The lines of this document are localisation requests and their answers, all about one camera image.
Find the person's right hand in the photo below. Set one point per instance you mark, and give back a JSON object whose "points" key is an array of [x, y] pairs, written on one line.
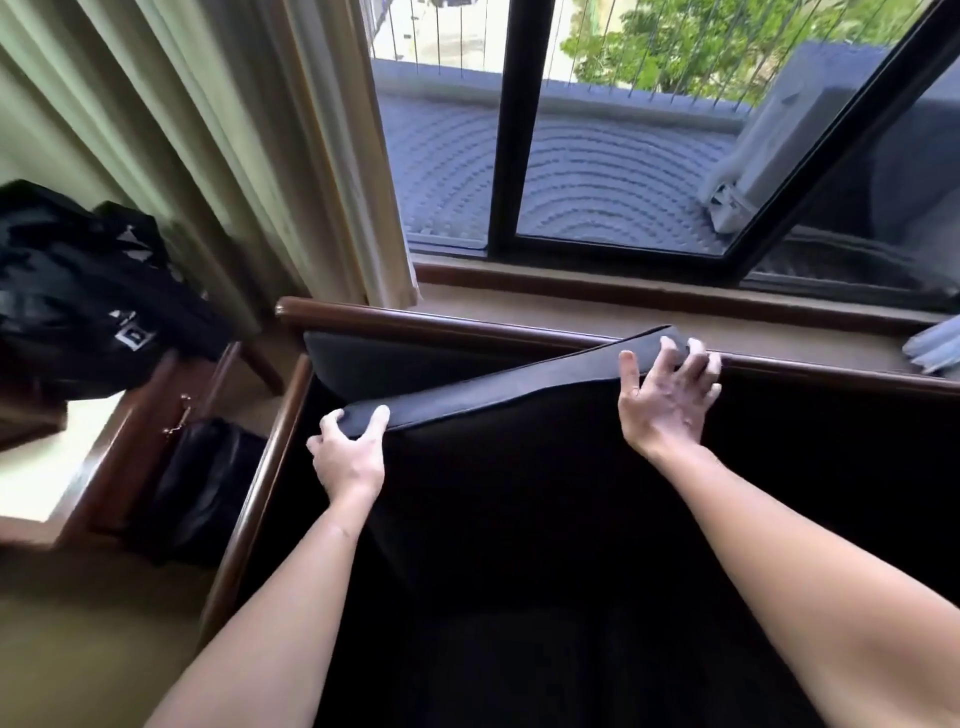
{"points": [[670, 409]]}

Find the person's left hand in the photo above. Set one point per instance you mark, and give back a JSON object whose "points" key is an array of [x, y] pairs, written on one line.
{"points": [[347, 461]]}

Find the person's left thumb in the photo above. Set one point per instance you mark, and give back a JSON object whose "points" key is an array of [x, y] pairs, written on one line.
{"points": [[377, 421]]}

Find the person's right middle finger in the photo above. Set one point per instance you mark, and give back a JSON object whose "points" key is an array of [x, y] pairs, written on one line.
{"points": [[696, 358]]}

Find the person's right thumb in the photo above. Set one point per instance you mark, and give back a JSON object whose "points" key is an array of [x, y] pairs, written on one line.
{"points": [[629, 373]]}

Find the black seat cushion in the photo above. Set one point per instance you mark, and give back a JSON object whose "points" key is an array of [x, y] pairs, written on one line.
{"points": [[487, 394]]}

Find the person's right forearm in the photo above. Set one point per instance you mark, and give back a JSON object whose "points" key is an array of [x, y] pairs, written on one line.
{"points": [[810, 585]]}

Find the person's left forearm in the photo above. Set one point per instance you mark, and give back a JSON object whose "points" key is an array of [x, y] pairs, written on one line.
{"points": [[289, 615]]}

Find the black back cushion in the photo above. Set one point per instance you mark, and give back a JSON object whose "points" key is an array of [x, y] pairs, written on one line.
{"points": [[375, 367]]}

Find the brown wooden window sill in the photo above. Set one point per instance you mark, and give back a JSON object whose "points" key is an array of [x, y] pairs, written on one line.
{"points": [[637, 292]]}

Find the plain black bag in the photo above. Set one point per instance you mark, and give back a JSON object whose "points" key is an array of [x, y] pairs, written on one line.
{"points": [[199, 491]]}

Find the white cloth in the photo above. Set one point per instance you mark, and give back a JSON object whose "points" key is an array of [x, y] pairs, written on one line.
{"points": [[937, 346]]}

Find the grey outdoor air conditioner unit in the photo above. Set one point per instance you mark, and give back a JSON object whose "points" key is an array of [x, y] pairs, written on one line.
{"points": [[795, 135]]}

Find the brown wooden desk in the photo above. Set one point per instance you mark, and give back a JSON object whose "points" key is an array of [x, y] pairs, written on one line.
{"points": [[112, 465]]}

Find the black bag with white patches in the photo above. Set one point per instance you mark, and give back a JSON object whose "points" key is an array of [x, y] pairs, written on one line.
{"points": [[82, 300]]}

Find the green tree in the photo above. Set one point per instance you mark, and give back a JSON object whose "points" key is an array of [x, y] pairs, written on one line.
{"points": [[690, 37]]}

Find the beige curtain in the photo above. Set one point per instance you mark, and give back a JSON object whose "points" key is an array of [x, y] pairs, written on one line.
{"points": [[210, 135]]}

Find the dark wooden sofa frame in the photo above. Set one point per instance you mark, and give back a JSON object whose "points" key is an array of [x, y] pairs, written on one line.
{"points": [[261, 484]]}

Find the black window frame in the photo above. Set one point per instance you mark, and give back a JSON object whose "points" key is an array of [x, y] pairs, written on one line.
{"points": [[519, 150]]}

